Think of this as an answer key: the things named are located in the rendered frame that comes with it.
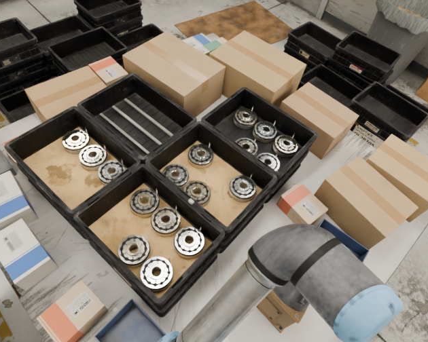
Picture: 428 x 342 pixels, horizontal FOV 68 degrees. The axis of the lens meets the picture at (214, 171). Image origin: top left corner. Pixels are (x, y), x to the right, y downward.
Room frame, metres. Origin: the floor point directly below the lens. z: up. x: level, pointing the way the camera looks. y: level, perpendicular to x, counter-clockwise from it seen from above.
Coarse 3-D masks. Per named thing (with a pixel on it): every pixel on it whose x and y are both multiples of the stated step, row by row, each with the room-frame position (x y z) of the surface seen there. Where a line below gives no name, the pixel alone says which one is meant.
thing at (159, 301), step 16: (128, 176) 0.57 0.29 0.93; (176, 192) 0.54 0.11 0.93; (192, 208) 0.49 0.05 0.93; (80, 224) 0.37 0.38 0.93; (96, 240) 0.33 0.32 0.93; (112, 256) 0.29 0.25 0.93; (128, 272) 0.25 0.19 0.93; (192, 272) 0.29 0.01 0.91; (144, 288) 0.22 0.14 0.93; (176, 288) 0.23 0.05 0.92; (160, 304) 0.18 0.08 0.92
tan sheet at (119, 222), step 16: (112, 208) 0.49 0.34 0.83; (128, 208) 0.50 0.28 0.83; (96, 224) 0.42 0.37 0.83; (112, 224) 0.43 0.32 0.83; (128, 224) 0.44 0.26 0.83; (144, 224) 0.45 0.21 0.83; (112, 240) 0.37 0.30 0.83; (160, 240) 0.40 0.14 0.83; (208, 240) 0.43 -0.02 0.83; (176, 256) 0.36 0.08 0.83; (160, 272) 0.30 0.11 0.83; (176, 272) 0.30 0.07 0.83
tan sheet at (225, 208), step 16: (192, 144) 0.84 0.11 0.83; (176, 160) 0.75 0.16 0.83; (176, 176) 0.67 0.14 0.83; (192, 176) 0.68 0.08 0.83; (208, 176) 0.69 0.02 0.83; (224, 176) 0.71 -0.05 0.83; (224, 192) 0.64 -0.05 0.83; (256, 192) 0.66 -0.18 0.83; (208, 208) 0.55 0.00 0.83; (224, 208) 0.57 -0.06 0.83; (240, 208) 0.58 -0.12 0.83; (224, 224) 0.50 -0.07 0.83
